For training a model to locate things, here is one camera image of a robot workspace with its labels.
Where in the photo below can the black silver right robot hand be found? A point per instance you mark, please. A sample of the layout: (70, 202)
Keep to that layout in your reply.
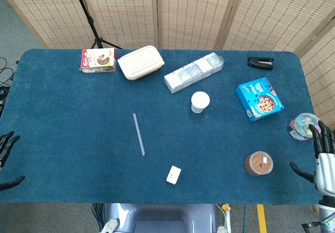
(325, 170)

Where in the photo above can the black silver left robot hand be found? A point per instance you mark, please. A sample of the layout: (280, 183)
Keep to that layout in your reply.
(8, 142)

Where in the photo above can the clear plastic straw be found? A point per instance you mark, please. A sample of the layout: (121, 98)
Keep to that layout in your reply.
(138, 136)

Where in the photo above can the brown lidded jar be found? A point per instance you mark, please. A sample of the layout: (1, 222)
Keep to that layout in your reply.
(259, 162)

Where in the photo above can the white paper cup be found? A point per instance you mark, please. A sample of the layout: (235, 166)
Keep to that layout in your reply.
(200, 100)

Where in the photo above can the clear jar of binder clips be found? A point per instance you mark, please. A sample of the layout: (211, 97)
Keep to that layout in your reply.
(301, 127)

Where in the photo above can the blue table cloth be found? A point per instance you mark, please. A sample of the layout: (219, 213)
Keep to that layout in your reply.
(78, 138)

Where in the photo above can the blue cookie box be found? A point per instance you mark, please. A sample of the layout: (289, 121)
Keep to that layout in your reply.
(259, 99)

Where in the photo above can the white power strip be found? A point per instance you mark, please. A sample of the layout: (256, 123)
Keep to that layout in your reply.
(226, 212)

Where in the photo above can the red snack box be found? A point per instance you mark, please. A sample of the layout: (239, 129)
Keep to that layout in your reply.
(99, 59)

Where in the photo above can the black stapler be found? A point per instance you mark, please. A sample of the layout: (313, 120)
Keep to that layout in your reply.
(261, 62)

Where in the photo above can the black tripod stand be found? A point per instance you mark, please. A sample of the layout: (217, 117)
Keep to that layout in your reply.
(90, 21)

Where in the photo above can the small white box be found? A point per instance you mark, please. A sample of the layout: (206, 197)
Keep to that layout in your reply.
(173, 175)

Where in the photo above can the beige lidded food container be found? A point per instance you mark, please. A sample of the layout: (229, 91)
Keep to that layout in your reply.
(140, 62)

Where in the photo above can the long tissue packet bundle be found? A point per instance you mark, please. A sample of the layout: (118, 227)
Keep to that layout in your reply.
(193, 72)

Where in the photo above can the blue-grey robot torso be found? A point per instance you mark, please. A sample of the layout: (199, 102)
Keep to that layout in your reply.
(162, 217)

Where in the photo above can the bamboo folding screen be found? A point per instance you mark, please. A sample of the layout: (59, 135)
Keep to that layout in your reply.
(193, 13)

